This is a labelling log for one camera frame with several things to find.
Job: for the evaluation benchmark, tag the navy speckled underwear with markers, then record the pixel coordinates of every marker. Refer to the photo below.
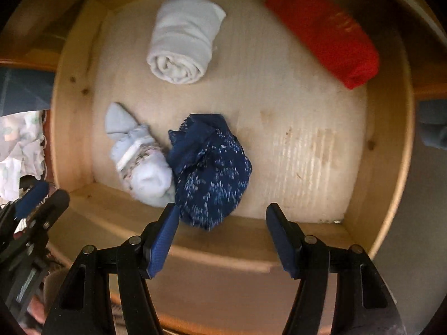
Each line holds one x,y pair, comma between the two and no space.
209,174

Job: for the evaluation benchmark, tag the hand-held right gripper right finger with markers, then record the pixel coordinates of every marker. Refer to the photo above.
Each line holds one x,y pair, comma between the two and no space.
281,240

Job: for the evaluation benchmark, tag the red knit underwear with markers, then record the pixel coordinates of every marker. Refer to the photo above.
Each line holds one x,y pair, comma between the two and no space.
321,35

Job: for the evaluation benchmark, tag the pale blue sock bundle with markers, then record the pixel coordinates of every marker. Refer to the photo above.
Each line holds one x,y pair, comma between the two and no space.
146,178

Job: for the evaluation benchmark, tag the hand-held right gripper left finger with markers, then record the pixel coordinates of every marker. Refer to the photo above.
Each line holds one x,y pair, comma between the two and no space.
162,240

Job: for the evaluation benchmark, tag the blue checked cloth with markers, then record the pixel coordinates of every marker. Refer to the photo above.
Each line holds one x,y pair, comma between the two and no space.
21,90

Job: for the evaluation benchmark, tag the white underwear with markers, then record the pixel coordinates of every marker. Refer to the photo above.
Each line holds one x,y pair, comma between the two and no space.
181,42

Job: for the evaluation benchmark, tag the wooden nightstand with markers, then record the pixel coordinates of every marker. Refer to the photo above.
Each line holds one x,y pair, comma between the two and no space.
21,61

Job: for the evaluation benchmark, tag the white floral sheet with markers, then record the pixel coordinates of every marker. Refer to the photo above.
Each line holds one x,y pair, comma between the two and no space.
17,146

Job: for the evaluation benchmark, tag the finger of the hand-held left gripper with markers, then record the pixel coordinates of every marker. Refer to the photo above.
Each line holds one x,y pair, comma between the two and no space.
31,197
52,206

